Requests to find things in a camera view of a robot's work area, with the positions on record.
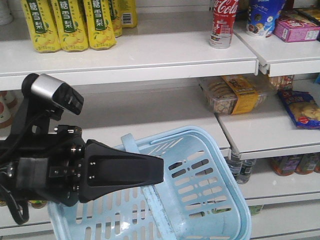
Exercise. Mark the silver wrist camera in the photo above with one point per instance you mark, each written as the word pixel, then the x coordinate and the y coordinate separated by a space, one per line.
pixel 53 92

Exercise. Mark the light blue plastic basket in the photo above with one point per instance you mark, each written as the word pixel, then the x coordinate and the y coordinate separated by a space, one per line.
pixel 198 199

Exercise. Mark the red coca cola aluminium bottle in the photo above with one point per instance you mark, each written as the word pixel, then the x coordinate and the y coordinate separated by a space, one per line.
pixel 224 14

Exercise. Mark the clear cookie box yellow label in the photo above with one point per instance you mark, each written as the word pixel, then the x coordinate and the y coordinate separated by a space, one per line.
pixel 235 94

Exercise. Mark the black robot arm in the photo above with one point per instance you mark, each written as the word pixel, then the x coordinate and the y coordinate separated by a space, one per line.
pixel 61 167

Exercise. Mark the clear water bottle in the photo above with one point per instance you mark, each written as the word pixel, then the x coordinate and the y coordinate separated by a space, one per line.
pixel 246 171

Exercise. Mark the yellow pear drink bottle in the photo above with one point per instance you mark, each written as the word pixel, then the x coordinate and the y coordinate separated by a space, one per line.
pixel 101 35
pixel 41 25
pixel 71 26

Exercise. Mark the blue chip bag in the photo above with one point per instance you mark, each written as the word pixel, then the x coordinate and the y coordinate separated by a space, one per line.
pixel 302 108

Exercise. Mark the purple snack box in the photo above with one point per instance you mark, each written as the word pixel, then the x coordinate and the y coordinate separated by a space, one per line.
pixel 293 27

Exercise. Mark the blue oreo cup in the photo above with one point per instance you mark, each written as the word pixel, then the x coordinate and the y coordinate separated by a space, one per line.
pixel 262 16

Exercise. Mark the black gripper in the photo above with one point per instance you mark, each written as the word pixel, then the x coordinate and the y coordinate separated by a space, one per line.
pixel 61 167

